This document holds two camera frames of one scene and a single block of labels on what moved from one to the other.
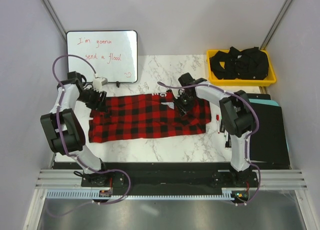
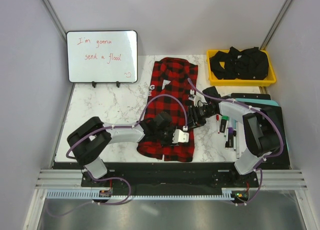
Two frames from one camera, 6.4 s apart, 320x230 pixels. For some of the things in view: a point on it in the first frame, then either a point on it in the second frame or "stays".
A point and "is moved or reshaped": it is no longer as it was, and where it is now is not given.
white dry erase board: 112,54 stays
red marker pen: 217,119 stays
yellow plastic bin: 270,79 stays
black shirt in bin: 251,63 stays
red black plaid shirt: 149,114 is moved or reshaped
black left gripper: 101,105 → 169,143
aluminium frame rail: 268,179 stays
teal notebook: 266,102 stays
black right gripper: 183,111 → 194,121
